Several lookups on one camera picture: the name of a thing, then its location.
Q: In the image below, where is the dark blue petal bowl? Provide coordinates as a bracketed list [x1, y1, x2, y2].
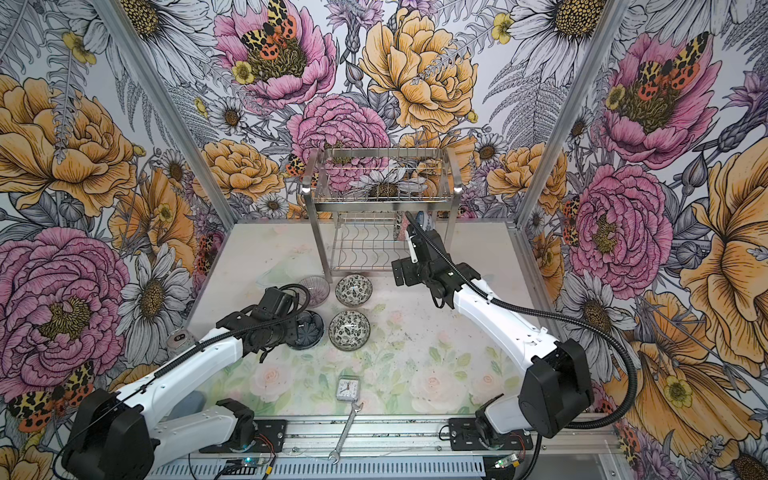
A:
[285, 310, 325, 350]

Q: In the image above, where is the black leaf pattern bowl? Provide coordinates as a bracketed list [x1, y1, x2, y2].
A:
[328, 310, 371, 352]
[335, 274, 373, 308]

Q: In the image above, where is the blue floral bowl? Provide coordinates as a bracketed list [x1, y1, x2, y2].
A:
[415, 211, 433, 231]

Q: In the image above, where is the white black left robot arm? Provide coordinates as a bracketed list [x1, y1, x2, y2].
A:
[53, 283, 310, 479]

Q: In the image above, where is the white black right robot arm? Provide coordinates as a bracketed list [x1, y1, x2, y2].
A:
[392, 224, 594, 446]

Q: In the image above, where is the silver metal dish rack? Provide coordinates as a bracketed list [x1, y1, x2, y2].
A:
[301, 147, 465, 280]

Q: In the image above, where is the pink striped bowl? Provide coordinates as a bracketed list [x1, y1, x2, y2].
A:
[299, 275, 331, 308]

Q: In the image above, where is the small square white clock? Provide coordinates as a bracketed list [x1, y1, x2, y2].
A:
[335, 376, 360, 402]

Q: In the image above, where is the silver metal wrench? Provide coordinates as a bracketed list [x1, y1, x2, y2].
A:
[328, 402, 364, 464]

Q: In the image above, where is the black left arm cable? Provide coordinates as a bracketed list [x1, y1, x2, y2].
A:
[53, 283, 312, 469]

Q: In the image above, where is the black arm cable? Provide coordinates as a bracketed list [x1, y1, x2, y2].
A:
[53, 283, 312, 469]
[404, 211, 639, 430]

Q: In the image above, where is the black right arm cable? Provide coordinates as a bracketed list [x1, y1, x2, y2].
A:
[404, 211, 639, 430]

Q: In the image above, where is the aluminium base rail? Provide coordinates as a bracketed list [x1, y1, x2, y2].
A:
[150, 413, 633, 479]

